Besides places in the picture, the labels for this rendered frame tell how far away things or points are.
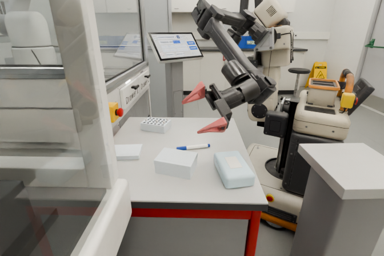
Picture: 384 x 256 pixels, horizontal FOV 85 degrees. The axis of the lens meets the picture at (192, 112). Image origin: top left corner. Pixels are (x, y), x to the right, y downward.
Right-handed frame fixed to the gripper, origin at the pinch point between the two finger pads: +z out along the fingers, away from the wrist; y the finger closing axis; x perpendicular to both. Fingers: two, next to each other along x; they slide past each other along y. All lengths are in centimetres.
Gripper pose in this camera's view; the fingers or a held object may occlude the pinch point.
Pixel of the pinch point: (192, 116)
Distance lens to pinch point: 57.2
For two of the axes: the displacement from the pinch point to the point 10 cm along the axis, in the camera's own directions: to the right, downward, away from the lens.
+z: -9.0, 4.1, -1.4
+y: 4.3, 8.2, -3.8
